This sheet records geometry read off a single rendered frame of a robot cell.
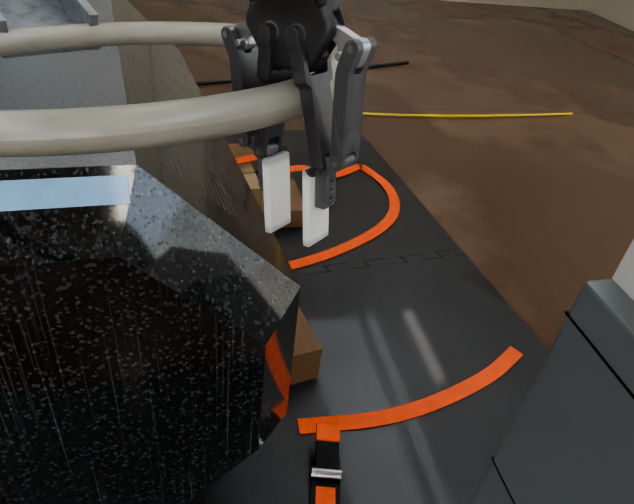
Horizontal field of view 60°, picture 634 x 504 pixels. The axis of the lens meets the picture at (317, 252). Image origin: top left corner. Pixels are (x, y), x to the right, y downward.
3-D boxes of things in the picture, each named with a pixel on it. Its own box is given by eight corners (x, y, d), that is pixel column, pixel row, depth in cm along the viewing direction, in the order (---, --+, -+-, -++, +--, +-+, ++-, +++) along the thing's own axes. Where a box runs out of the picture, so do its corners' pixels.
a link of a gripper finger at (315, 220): (323, 160, 46) (330, 161, 46) (322, 233, 50) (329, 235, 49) (301, 170, 44) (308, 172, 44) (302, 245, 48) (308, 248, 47)
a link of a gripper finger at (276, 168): (267, 160, 46) (261, 158, 46) (270, 234, 50) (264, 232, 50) (290, 151, 48) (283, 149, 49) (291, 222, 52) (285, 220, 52)
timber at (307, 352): (318, 378, 153) (323, 348, 146) (278, 388, 148) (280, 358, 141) (281, 308, 174) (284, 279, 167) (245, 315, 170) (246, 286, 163)
